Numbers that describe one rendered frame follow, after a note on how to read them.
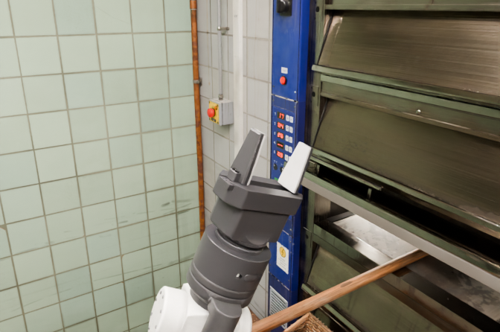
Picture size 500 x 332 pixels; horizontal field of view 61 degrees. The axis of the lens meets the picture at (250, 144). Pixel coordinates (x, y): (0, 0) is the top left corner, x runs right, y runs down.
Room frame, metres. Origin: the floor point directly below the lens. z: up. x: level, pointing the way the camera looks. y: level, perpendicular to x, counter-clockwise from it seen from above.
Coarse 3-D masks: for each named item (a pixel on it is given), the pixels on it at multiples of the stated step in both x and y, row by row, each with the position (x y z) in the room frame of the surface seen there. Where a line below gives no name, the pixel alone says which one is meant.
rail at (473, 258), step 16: (304, 176) 1.15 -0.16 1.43; (320, 176) 1.11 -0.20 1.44; (336, 192) 1.03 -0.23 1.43; (352, 192) 1.01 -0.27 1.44; (368, 208) 0.94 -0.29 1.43; (384, 208) 0.91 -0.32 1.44; (400, 224) 0.86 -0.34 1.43; (416, 224) 0.84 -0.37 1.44; (432, 240) 0.79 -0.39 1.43; (448, 240) 0.77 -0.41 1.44; (464, 256) 0.72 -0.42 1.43; (480, 256) 0.71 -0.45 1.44; (496, 272) 0.67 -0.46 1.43
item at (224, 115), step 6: (210, 102) 1.81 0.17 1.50; (216, 102) 1.77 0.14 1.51; (222, 102) 1.76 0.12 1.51; (228, 102) 1.77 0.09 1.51; (222, 108) 1.75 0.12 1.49; (228, 108) 1.77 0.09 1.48; (216, 114) 1.77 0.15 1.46; (222, 114) 1.75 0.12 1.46; (228, 114) 1.77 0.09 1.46; (210, 120) 1.82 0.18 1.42; (216, 120) 1.77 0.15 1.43; (222, 120) 1.75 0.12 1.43; (228, 120) 1.77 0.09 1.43
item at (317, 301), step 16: (400, 256) 1.07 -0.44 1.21; (416, 256) 1.07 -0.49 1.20; (368, 272) 0.99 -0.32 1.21; (384, 272) 1.00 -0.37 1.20; (336, 288) 0.92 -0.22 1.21; (352, 288) 0.93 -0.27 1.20; (304, 304) 0.86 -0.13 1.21; (320, 304) 0.88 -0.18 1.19; (272, 320) 0.81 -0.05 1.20; (288, 320) 0.82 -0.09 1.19
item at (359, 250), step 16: (320, 224) 1.31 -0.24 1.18; (336, 240) 1.22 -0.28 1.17; (352, 240) 1.20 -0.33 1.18; (352, 256) 1.16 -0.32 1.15; (368, 256) 1.11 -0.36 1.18; (384, 256) 1.11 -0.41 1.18; (400, 272) 1.03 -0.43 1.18; (400, 288) 1.00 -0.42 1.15; (416, 288) 0.96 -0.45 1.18; (432, 288) 0.96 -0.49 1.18; (432, 304) 0.91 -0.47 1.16; (448, 304) 0.89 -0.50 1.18; (464, 304) 0.89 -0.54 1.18; (448, 320) 0.87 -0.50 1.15; (464, 320) 0.84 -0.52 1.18; (480, 320) 0.84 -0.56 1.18
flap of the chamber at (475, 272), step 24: (312, 168) 1.27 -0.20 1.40; (360, 192) 1.09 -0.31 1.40; (384, 192) 1.13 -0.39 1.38; (360, 216) 0.95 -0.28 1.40; (408, 216) 0.94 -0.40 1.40; (432, 216) 0.97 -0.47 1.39; (408, 240) 0.83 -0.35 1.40; (456, 240) 0.83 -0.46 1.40; (480, 240) 0.85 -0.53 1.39; (456, 264) 0.73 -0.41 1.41
